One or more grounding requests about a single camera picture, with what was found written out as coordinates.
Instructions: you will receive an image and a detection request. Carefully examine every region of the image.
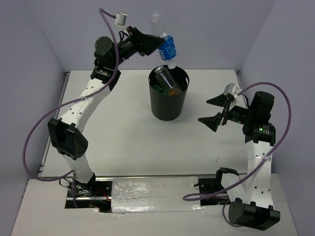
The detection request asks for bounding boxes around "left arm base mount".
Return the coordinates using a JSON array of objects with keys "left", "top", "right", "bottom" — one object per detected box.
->
[{"left": 59, "top": 178, "right": 113, "bottom": 213}]

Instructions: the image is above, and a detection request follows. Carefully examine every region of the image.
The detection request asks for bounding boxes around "orange juice bottle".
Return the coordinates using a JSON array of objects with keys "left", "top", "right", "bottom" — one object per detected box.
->
[{"left": 168, "top": 88, "right": 182, "bottom": 95}]

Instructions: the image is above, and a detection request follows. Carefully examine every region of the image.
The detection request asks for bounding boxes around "green plastic bottle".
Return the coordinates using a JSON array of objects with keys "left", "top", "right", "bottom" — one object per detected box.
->
[{"left": 152, "top": 85, "right": 165, "bottom": 94}]

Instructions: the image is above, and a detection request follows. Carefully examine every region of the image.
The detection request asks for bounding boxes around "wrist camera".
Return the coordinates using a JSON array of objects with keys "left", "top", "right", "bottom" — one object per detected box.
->
[
  {"left": 223, "top": 83, "right": 241, "bottom": 100},
  {"left": 115, "top": 11, "right": 127, "bottom": 33}
]

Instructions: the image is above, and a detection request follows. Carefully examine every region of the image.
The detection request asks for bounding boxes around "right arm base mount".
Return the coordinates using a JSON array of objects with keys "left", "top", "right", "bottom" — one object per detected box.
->
[{"left": 194, "top": 178, "right": 229, "bottom": 206}]

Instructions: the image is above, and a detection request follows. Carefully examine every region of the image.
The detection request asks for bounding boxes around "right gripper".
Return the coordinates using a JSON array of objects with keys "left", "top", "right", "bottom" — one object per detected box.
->
[{"left": 198, "top": 92, "right": 254, "bottom": 131}]

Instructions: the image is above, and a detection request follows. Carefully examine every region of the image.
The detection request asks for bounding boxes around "black plastic bin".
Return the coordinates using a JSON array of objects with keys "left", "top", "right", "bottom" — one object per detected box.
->
[{"left": 148, "top": 66, "right": 189, "bottom": 121}]

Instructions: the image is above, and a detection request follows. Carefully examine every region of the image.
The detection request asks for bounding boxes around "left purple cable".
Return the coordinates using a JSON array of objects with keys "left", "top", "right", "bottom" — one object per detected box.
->
[{"left": 22, "top": 8, "right": 121, "bottom": 182}]

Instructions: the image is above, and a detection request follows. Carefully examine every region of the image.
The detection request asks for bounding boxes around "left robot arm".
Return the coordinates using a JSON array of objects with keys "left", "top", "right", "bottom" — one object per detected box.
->
[{"left": 48, "top": 27, "right": 165, "bottom": 196}]

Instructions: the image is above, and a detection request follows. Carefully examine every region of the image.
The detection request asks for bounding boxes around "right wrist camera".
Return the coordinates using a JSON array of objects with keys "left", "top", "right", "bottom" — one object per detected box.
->
[{"left": 223, "top": 83, "right": 241, "bottom": 100}]

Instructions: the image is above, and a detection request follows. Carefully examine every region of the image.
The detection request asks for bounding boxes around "clear plastic cup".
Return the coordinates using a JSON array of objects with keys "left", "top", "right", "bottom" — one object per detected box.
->
[{"left": 154, "top": 66, "right": 179, "bottom": 94}]

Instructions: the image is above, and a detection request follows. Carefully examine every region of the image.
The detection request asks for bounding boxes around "clear bottle blue label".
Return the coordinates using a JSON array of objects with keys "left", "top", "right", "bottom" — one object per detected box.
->
[{"left": 150, "top": 11, "right": 177, "bottom": 69}]

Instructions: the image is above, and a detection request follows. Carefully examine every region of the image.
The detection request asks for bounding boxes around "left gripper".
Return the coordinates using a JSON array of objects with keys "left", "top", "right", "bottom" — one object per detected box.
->
[{"left": 110, "top": 26, "right": 164, "bottom": 68}]

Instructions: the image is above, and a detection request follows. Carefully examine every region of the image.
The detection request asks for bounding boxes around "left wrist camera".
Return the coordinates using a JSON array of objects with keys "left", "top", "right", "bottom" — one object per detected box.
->
[{"left": 115, "top": 11, "right": 127, "bottom": 33}]

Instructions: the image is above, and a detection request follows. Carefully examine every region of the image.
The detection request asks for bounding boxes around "silver tape sheet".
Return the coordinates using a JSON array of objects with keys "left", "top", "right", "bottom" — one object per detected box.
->
[{"left": 111, "top": 177, "right": 202, "bottom": 213}]

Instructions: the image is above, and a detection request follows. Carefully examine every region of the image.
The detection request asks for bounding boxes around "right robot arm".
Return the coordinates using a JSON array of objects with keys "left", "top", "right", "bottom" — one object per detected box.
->
[{"left": 199, "top": 91, "right": 281, "bottom": 231}]

